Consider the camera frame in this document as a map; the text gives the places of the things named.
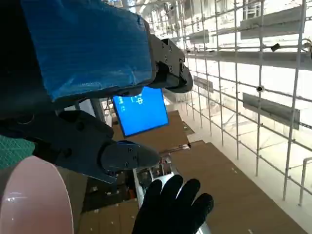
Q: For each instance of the green cutting mat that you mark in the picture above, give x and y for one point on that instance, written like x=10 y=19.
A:
x=12 y=151

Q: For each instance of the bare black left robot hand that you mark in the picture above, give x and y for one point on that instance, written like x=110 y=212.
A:
x=92 y=48

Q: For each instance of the pink bowl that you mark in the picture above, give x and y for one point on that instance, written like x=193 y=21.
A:
x=31 y=195

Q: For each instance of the white metal grid frame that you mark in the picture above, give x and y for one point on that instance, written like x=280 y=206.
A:
x=268 y=26

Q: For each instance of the blue screen monitor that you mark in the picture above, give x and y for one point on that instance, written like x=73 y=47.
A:
x=143 y=114

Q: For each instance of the brown cardboard box wall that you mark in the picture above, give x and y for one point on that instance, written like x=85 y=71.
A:
x=219 y=170

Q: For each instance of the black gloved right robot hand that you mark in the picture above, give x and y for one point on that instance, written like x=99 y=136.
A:
x=168 y=209

